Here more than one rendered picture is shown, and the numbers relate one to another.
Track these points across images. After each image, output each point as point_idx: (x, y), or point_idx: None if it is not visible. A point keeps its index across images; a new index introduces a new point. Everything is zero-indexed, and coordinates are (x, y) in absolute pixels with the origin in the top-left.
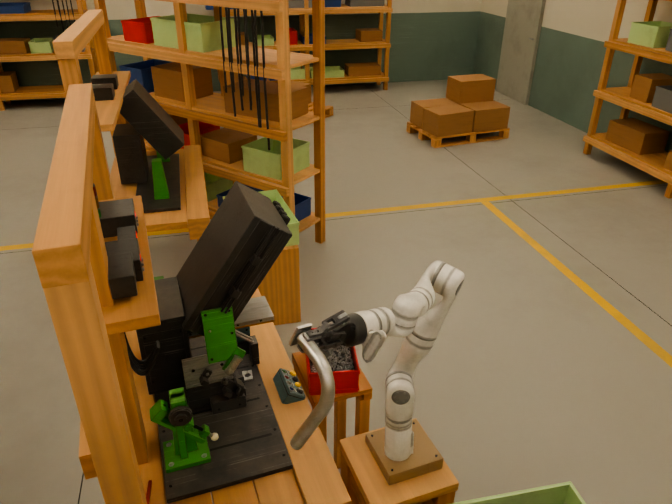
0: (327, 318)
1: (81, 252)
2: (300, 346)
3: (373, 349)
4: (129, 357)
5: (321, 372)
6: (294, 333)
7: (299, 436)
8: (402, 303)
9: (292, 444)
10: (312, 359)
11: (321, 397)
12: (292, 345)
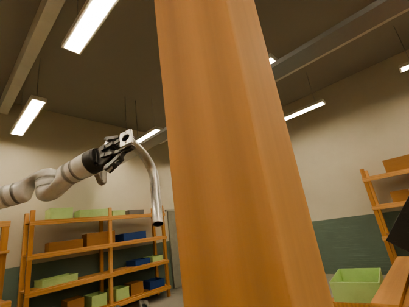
0: (115, 135)
1: None
2: (134, 143)
3: (105, 172)
4: None
5: (149, 155)
6: (131, 133)
7: (161, 208)
8: (55, 169)
9: (162, 219)
10: (143, 148)
11: (156, 170)
12: (131, 143)
